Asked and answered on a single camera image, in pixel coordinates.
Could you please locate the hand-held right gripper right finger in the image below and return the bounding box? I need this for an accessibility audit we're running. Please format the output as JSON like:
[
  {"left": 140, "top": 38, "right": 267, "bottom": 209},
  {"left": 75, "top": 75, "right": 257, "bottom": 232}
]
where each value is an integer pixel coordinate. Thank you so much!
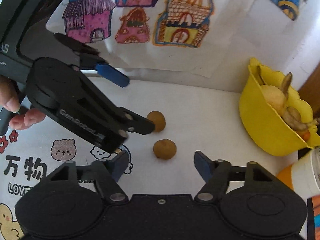
[{"left": 194, "top": 151, "right": 280, "bottom": 202}]

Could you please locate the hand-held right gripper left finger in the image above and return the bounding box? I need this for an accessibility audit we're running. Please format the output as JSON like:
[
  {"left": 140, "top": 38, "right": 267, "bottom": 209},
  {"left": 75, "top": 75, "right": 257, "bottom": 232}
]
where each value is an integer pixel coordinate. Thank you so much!
[{"left": 41, "top": 151, "right": 129, "bottom": 202}]

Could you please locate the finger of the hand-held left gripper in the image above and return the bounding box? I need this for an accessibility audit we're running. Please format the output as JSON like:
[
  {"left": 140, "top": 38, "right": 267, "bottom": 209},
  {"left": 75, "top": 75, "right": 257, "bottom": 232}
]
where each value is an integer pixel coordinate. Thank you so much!
[
  {"left": 74, "top": 76, "right": 156, "bottom": 141},
  {"left": 53, "top": 32, "right": 130, "bottom": 88}
]

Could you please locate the small brown round fruit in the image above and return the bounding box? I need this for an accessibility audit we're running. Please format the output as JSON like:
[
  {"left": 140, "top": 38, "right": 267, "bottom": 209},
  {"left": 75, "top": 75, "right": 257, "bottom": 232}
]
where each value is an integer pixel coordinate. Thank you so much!
[
  {"left": 146, "top": 110, "right": 166, "bottom": 132},
  {"left": 153, "top": 139, "right": 177, "bottom": 159}
]

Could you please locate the yellow plastic bowl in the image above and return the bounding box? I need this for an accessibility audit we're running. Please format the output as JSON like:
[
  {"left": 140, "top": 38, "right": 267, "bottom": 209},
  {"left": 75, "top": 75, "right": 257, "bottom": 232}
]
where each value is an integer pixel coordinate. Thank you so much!
[{"left": 239, "top": 57, "right": 320, "bottom": 157}]

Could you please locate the person's left hand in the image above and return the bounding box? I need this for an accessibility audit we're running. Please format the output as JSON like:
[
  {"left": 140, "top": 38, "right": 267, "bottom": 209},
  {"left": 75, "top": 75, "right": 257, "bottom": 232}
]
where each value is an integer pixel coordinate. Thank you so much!
[{"left": 0, "top": 76, "right": 47, "bottom": 131}]

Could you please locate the paper drawing of coloured houses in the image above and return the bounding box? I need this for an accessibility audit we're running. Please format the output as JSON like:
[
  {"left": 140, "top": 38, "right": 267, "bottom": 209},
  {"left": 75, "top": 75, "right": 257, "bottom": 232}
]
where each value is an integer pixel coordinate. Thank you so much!
[{"left": 45, "top": 0, "right": 266, "bottom": 78}]

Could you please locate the white printed tablecloth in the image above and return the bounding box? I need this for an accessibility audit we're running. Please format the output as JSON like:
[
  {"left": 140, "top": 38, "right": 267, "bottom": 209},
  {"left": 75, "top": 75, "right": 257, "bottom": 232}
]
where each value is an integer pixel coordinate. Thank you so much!
[{"left": 0, "top": 76, "right": 320, "bottom": 240}]

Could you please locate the white and orange cup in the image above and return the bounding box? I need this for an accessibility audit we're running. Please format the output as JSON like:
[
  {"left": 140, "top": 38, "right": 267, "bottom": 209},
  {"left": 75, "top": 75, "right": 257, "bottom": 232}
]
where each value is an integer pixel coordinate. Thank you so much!
[{"left": 276, "top": 149, "right": 320, "bottom": 198}]

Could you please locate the wall poster of dressed figure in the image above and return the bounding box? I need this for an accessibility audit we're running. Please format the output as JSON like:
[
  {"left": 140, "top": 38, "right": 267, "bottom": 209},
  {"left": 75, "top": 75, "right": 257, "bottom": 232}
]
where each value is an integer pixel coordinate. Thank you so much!
[{"left": 307, "top": 197, "right": 320, "bottom": 240}]

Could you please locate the brown wooden frame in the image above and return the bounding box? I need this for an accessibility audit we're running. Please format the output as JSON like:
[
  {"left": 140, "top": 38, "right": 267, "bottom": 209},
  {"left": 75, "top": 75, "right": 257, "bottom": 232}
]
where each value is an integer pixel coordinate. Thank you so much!
[{"left": 297, "top": 62, "right": 320, "bottom": 101}]

